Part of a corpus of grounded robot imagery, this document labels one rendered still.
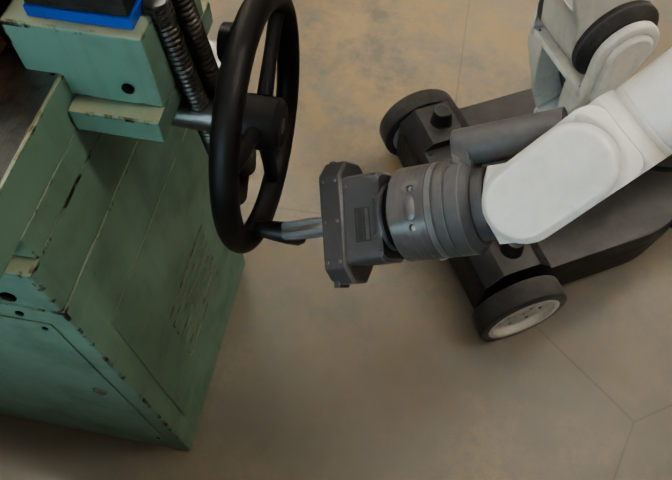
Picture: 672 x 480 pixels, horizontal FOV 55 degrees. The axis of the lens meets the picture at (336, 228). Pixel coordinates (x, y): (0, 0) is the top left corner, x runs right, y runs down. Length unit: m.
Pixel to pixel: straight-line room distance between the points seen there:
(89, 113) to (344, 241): 0.28
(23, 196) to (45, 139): 0.06
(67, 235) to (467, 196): 0.42
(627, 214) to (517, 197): 1.03
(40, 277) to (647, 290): 1.33
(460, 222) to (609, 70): 0.64
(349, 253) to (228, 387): 0.87
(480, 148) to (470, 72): 1.37
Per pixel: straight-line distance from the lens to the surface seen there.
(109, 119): 0.69
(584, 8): 1.08
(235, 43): 0.60
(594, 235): 1.48
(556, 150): 0.51
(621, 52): 1.12
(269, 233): 0.71
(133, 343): 0.97
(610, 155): 0.50
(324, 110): 1.80
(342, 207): 0.62
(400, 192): 0.57
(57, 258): 0.73
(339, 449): 1.39
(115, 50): 0.63
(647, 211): 1.56
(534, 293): 1.34
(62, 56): 0.67
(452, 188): 0.55
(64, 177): 0.72
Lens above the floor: 1.36
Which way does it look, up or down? 60 degrees down
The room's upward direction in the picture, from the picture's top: straight up
